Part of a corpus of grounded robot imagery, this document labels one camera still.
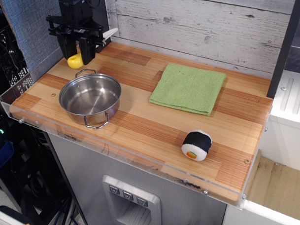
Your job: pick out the clear acrylic table guard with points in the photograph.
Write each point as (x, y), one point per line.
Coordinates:
(151, 136)

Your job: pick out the green folded cloth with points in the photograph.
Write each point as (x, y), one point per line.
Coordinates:
(188, 89)

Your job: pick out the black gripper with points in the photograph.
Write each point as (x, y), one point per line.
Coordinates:
(73, 24)

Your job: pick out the plush sushi roll toy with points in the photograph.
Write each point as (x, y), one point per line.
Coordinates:
(196, 145)

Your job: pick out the yellow handled toy knife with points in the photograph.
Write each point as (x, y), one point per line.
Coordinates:
(76, 60)

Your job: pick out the stainless steel pot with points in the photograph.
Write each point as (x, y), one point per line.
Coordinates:
(91, 98)

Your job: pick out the black vertical post right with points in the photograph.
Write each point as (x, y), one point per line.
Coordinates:
(284, 51)

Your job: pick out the silver dispenser panel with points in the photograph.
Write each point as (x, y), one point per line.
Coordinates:
(130, 205)

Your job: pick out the black vertical post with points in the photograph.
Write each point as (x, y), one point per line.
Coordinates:
(99, 24)
(284, 51)

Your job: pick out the white side cabinet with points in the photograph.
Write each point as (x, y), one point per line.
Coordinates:
(273, 197)

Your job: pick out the blue fabric panel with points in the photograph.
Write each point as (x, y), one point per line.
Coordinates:
(27, 19)

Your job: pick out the black vertical post left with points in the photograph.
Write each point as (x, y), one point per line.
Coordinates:
(99, 24)

